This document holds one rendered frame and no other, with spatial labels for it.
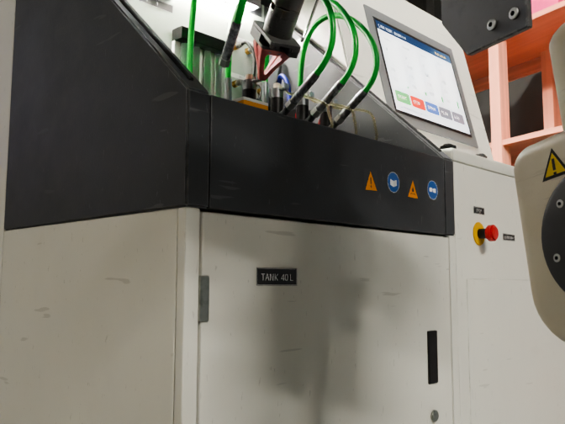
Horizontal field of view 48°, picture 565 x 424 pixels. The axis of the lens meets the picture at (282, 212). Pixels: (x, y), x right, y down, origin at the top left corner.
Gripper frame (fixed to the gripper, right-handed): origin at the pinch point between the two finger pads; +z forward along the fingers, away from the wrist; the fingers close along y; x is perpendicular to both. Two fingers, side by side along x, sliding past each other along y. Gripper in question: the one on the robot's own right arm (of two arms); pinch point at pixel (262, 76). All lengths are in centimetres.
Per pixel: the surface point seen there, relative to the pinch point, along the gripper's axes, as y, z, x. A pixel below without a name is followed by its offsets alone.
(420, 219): -31.3, 11.1, -25.8
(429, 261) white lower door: -36.4, 17.5, -28.1
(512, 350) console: -44, 39, -61
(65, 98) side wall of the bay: -3.6, 7.7, 37.5
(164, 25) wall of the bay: 35.5, 6.5, 9.6
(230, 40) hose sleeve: -2.9, -7.2, 10.3
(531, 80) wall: 161, 48, -272
